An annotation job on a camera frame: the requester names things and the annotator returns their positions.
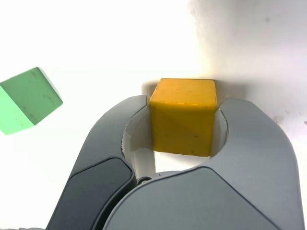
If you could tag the green cube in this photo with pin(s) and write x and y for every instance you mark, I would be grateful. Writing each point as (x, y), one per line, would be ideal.
(26, 103)

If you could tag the yellow cube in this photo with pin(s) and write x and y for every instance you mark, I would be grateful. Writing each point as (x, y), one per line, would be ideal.
(182, 119)

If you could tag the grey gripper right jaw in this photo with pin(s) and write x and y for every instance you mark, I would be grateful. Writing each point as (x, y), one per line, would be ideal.
(239, 179)

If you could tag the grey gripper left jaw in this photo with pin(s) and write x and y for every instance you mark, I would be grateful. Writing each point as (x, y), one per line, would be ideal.
(96, 167)

